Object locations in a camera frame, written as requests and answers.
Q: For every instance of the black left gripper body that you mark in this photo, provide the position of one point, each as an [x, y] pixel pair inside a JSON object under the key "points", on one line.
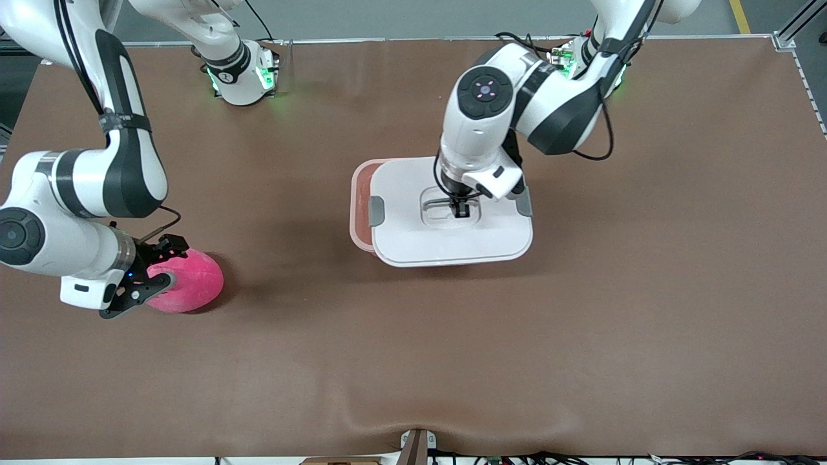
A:
{"points": [[455, 192]]}

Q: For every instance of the white box lid grey clips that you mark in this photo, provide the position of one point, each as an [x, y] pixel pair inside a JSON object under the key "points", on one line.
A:
{"points": [[452, 245]]}

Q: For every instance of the pink plush toy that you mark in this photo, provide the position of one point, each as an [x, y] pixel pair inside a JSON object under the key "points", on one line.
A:
{"points": [[194, 284]]}

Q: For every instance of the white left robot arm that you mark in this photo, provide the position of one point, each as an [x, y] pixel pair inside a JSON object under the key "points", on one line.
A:
{"points": [[562, 110]]}

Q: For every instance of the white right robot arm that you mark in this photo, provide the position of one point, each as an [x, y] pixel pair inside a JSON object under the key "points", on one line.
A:
{"points": [[129, 174]]}

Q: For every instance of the pink translucent plastic box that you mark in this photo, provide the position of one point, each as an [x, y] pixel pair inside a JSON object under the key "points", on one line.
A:
{"points": [[360, 194]]}

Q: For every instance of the brown table mat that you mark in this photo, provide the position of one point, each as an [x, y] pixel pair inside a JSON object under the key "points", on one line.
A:
{"points": [[413, 355]]}

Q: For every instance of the yellow floor tape strip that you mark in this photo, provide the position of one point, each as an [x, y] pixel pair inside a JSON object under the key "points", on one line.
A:
{"points": [[741, 16]]}

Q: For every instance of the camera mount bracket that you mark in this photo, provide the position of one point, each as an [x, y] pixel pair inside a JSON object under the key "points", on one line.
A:
{"points": [[417, 449]]}

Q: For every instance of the aluminium frame post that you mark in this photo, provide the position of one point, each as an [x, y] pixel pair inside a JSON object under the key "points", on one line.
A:
{"points": [[785, 40]]}

